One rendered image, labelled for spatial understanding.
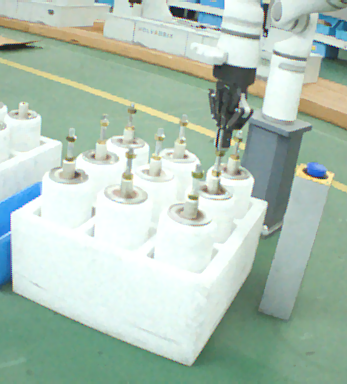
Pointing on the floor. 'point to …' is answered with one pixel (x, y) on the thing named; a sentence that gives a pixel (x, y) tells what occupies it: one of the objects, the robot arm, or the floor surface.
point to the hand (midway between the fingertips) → (223, 138)
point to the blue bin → (1, 237)
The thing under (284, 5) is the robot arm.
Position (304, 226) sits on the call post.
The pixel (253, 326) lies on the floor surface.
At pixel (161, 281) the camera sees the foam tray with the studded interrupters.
